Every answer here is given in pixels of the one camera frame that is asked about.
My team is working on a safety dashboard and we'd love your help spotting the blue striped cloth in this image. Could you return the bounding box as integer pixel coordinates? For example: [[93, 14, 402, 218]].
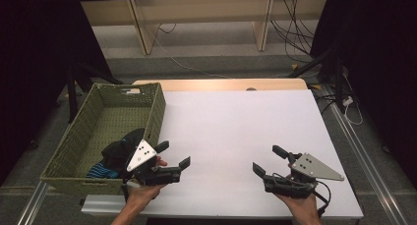
[[86, 162, 121, 180]]

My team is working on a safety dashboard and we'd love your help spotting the wooden table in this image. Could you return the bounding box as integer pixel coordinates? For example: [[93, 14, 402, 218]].
[[132, 78, 309, 92]]

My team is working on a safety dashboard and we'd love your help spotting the black metal stand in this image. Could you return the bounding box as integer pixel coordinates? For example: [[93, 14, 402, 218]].
[[64, 61, 124, 125], [287, 47, 349, 115]]

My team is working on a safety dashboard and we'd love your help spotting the green woven basket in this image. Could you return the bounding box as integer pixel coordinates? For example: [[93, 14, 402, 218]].
[[39, 82, 167, 197]]

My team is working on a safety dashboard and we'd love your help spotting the black cloth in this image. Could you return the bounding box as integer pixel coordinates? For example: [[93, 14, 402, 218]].
[[99, 128, 146, 179]]

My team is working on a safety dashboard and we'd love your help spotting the person's left hand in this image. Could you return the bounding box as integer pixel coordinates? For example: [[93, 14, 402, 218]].
[[126, 155, 168, 213]]

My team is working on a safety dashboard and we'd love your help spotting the person's right hand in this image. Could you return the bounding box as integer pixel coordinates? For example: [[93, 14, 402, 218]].
[[275, 193, 325, 225]]

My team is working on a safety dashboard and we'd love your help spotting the metal floor rail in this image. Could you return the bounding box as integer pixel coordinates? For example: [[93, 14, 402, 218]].
[[322, 84, 410, 225], [16, 180, 51, 225]]

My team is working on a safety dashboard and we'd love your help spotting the light wooden shelf unit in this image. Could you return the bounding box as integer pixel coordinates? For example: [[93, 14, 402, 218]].
[[80, 0, 329, 56]]

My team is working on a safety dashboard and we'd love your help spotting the white table sheet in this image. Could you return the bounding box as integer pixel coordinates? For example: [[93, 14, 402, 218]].
[[81, 88, 364, 220]]

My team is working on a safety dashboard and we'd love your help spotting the black curtain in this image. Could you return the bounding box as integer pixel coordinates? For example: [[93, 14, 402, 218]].
[[309, 0, 417, 187], [0, 0, 114, 187]]

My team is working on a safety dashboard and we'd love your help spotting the white plug with cable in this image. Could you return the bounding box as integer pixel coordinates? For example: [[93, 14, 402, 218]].
[[341, 95, 365, 127]]

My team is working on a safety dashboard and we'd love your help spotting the white floor cable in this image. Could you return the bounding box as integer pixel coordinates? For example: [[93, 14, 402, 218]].
[[150, 23, 232, 80]]

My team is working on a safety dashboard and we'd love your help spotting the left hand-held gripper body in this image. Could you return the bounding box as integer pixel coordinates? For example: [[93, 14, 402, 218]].
[[122, 139, 183, 187]]

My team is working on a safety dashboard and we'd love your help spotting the bundle of black cables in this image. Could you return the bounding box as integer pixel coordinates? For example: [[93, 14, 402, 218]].
[[269, 0, 317, 65]]

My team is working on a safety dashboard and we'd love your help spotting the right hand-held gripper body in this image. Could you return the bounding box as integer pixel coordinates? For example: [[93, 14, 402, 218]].
[[264, 151, 345, 199]]

